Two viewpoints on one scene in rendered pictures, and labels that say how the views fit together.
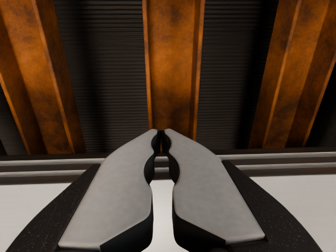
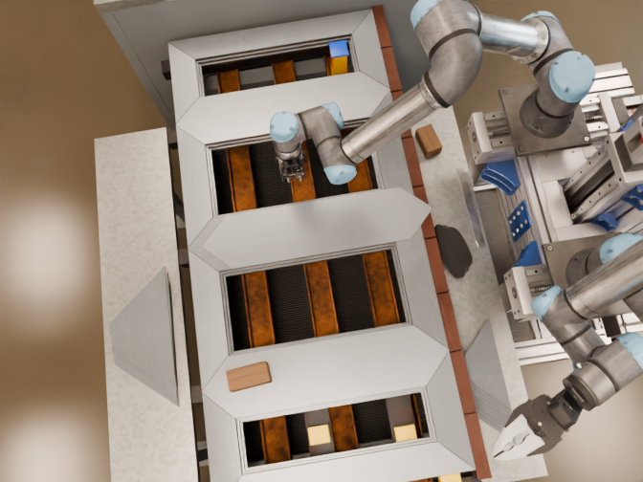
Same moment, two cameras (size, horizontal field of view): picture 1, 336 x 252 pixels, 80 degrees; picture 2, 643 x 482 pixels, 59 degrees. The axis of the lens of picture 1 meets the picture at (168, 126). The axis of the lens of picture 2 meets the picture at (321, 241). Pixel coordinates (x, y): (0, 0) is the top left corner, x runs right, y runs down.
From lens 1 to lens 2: 1.74 m
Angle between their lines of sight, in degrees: 44
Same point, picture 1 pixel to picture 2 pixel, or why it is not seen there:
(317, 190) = (356, 201)
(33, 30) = (245, 190)
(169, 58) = (302, 192)
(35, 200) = (255, 217)
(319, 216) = (365, 213)
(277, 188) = (341, 202)
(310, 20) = (360, 168)
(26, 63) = (239, 204)
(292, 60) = (359, 184)
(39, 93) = not seen: hidden behind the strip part
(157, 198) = (298, 211)
